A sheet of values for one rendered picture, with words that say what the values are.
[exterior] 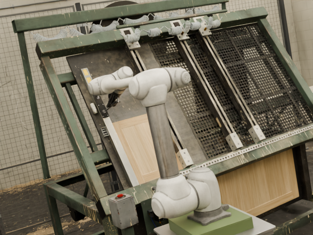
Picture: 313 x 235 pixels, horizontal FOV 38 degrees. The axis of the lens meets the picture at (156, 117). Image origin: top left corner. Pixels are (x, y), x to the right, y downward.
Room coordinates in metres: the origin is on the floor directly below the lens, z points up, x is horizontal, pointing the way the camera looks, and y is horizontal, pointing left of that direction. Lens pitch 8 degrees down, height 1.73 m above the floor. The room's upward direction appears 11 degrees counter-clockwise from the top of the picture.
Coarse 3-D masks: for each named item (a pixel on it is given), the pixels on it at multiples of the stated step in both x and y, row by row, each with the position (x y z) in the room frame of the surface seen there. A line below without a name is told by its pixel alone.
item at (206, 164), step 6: (312, 126) 3.73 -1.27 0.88; (300, 132) 3.65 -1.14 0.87; (276, 138) 3.53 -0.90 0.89; (282, 138) 3.55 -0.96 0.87; (258, 144) 3.44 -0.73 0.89; (264, 144) 3.46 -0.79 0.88; (246, 150) 3.37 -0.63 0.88; (228, 156) 3.29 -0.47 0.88; (234, 156) 3.30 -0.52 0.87; (210, 162) 3.20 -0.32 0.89; (216, 162) 3.22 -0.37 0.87; (192, 168) 3.12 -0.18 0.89
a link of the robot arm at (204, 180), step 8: (200, 168) 2.37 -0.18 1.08; (208, 168) 2.35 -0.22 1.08; (192, 176) 2.31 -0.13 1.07; (200, 176) 2.30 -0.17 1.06; (208, 176) 2.30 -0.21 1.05; (192, 184) 2.28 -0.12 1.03; (200, 184) 2.27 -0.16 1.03; (208, 184) 2.29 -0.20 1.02; (216, 184) 2.32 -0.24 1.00; (200, 192) 2.26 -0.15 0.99; (208, 192) 2.28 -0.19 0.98; (216, 192) 2.30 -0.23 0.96; (200, 200) 2.25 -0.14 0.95; (208, 200) 2.27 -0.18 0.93; (216, 200) 2.30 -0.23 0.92; (200, 208) 2.28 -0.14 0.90; (208, 208) 2.29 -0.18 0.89; (216, 208) 2.30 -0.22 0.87
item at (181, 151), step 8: (136, 32) 3.45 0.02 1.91; (128, 48) 3.56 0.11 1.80; (136, 48) 3.55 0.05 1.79; (128, 56) 3.58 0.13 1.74; (136, 56) 3.53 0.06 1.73; (136, 64) 3.48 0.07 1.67; (136, 72) 3.50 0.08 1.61; (176, 136) 3.22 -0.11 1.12; (176, 144) 3.18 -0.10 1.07; (176, 152) 3.20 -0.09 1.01; (184, 152) 3.16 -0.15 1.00; (184, 160) 3.12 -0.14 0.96
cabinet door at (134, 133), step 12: (132, 120) 3.24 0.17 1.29; (144, 120) 3.27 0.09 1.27; (120, 132) 3.15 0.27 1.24; (132, 132) 3.18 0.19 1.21; (144, 132) 3.22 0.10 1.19; (132, 144) 3.13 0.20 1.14; (144, 144) 3.16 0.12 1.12; (132, 156) 3.07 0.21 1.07; (144, 156) 3.10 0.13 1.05; (132, 168) 3.01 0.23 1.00; (144, 168) 3.05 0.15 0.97; (156, 168) 3.08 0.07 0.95; (180, 168) 3.13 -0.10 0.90; (144, 180) 2.99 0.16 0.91
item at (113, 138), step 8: (80, 72) 3.35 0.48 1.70; (88, 72) 3.33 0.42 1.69; (96, 104) 3.20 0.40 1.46; (104, 120) 3.14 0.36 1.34; (112, 128) 3.12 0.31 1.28; (112, 136) 3.09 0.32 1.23; (112, 144) 3.08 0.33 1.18; (120, 144) 3.07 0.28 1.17; (120, 152) 3.03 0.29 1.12; (120, 160) 3.02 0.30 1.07; (128, 160) 3.02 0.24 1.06; (128, 168) 2.98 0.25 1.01; (128, 176) 2.95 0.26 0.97; (136, 184) 2.93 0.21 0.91
